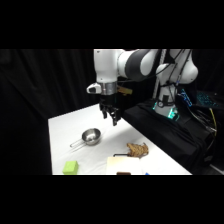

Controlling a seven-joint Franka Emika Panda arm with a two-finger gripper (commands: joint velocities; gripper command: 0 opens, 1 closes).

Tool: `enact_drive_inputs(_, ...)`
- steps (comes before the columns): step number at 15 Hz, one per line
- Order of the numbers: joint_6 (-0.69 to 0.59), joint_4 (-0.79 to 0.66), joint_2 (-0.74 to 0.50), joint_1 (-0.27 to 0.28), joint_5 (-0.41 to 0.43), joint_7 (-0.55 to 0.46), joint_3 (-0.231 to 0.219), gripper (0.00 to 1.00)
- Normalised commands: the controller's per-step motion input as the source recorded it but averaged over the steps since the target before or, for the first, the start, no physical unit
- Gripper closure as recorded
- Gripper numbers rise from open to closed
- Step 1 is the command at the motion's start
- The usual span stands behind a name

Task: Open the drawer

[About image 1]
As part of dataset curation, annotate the small steel saucepan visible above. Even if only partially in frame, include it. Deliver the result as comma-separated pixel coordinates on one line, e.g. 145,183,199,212
69,127,102,150

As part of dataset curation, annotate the striped tan plush toy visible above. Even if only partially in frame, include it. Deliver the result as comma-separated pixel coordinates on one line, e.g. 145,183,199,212
126,142,150,158

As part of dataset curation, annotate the yellow cable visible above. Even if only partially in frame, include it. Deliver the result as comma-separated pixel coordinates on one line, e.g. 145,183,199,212
199,107,218,138

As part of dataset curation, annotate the wooden drawer box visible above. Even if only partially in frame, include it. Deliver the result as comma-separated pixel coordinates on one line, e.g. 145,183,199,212
105,156,144,176

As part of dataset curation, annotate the green sponge block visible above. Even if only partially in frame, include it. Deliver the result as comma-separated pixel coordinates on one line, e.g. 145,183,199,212
62,160,80,175

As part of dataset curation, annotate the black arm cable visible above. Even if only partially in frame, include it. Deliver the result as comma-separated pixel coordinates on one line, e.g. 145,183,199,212
153,49,193,101

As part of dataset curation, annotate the tan wrist mount bracket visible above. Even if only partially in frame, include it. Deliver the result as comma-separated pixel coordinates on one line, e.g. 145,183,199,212
116,85,133,97

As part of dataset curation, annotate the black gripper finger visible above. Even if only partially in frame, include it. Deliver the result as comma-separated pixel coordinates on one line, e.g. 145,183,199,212
99,104,110,120
110,107,121,127

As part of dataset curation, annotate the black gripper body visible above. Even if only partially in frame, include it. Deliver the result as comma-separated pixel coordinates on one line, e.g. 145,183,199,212
99,94,119,112

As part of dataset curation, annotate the black cloth covered robot stand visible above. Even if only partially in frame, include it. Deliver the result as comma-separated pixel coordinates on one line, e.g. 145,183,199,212
121,99,218,175

